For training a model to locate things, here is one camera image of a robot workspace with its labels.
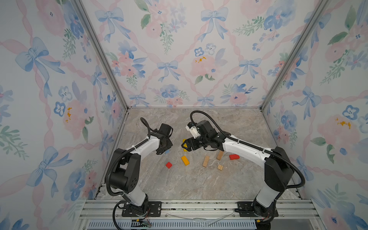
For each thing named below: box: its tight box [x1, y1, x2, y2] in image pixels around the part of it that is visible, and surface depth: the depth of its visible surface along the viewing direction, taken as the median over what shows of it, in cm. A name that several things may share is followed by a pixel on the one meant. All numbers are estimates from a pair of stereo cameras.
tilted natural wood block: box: [216, 150, 224, 161], surface depth 95 cm
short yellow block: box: [181, 155, 191, 166], surface depth 92 cm
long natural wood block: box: [202, 155, 211, 168], surface depth 92 cm
